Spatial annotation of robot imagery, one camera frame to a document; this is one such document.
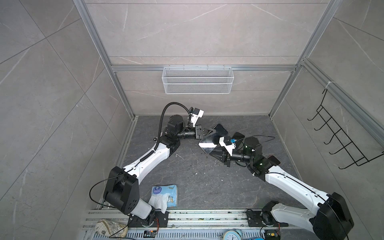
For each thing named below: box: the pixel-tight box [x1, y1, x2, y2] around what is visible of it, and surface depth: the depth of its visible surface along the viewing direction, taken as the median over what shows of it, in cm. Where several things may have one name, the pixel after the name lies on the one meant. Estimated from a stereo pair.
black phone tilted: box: [232, 132, 245, 140], surface depth 110 cm
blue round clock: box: [223, 228, 243, 240], surface depth 67 cm
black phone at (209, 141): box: [198, 123, 229, 154], surface depth 69 cm
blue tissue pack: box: [148, 184, 178, 214], surface depth 76 cm
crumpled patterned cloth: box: [94, 219, 129, 239], surface depth 70 cm
